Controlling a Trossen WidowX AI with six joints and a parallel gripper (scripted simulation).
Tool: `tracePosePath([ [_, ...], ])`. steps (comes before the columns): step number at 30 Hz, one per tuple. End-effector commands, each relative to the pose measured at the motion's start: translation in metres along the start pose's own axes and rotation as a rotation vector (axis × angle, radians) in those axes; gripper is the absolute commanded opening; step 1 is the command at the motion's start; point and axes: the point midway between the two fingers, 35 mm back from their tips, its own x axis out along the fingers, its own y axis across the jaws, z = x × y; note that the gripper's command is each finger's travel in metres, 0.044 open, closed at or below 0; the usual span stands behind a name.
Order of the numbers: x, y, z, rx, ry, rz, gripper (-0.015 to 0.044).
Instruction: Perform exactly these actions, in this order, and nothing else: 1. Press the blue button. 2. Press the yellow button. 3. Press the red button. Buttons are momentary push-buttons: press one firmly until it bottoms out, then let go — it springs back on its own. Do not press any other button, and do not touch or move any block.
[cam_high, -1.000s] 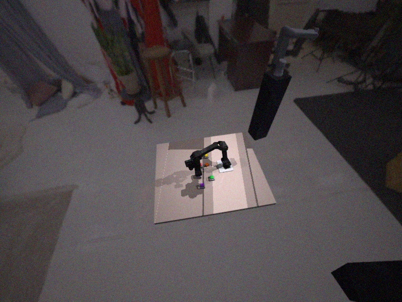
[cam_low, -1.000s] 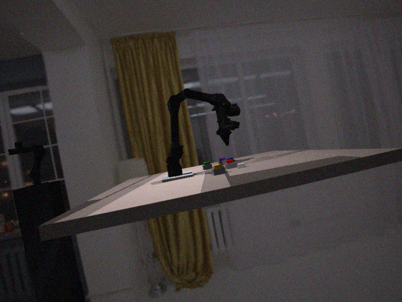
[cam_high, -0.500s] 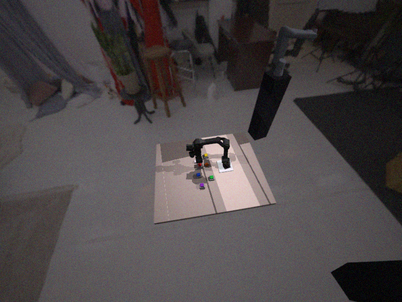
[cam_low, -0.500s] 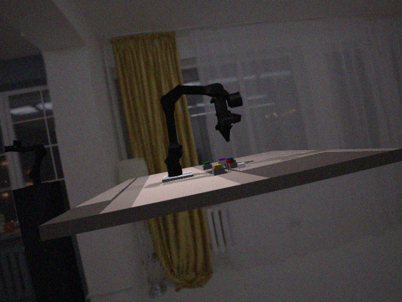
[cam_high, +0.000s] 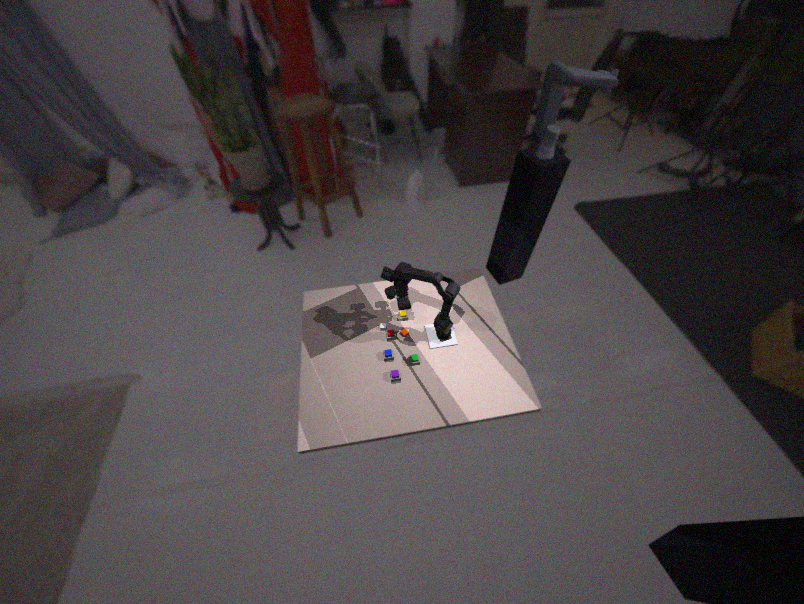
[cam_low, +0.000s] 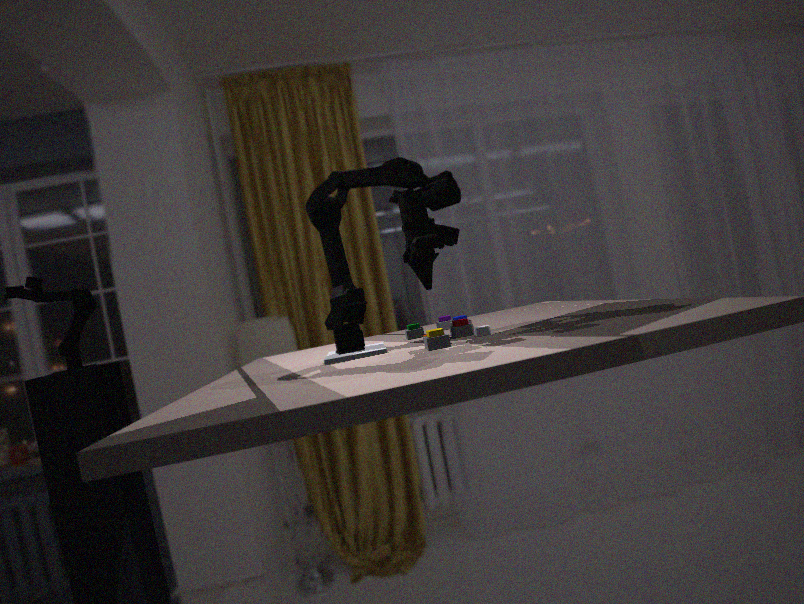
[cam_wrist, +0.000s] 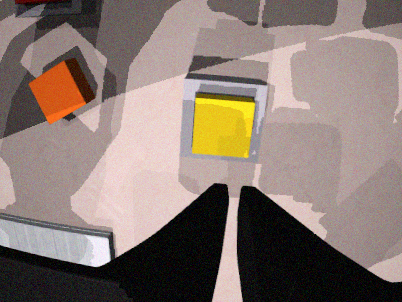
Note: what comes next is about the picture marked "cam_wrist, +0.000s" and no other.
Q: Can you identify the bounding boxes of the yellow button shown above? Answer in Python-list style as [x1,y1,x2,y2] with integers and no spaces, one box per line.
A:
[180,72,268,163]

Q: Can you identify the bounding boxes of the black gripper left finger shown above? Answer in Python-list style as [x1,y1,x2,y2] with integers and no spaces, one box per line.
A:
[0,184,230,302]

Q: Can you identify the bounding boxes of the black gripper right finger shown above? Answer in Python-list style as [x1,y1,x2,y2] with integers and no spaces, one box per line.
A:
[237,186,402,302]

